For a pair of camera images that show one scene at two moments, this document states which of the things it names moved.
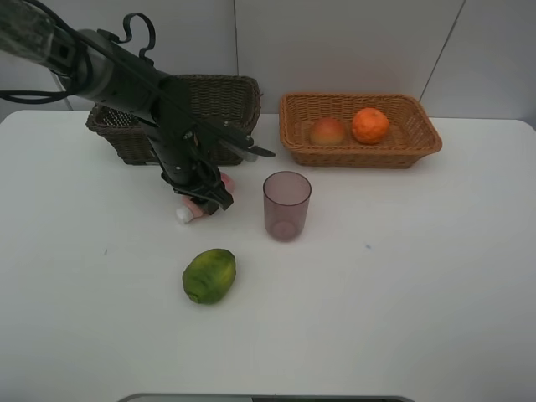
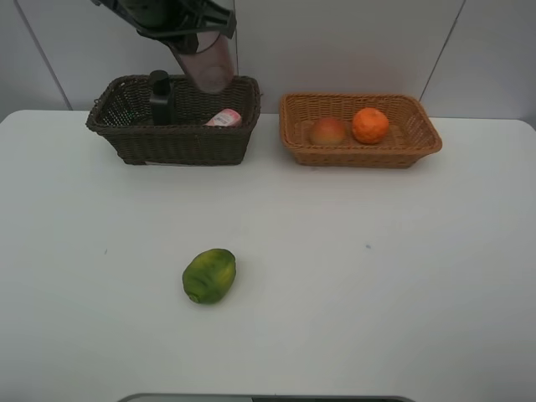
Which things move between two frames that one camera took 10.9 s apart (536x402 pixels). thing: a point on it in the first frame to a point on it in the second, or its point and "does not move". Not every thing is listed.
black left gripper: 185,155 to 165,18
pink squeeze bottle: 193,208 to 225,117
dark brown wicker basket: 220,106 does not move
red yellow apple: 327,131 does not move
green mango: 208,275 does not move
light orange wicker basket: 358,130 does not move
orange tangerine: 370,126 does not move
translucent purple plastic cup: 286,196 to 214,66
